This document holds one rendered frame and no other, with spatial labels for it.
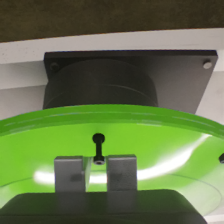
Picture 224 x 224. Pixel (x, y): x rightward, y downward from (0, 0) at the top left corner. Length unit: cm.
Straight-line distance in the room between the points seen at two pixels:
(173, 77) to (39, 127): 22
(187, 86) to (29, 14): 118
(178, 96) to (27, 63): 20
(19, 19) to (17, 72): 114
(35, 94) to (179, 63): 19
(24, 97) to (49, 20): 110
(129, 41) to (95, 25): 114
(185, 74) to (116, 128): 20
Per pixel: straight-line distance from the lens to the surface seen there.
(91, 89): 30
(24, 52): 37
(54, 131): 18
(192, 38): 37
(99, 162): 18
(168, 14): 148
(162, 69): 35
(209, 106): 45
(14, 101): 42
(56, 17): 147
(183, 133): 20
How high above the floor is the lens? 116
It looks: 34 degrees down
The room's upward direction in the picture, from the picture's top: 178 degrees clockwise
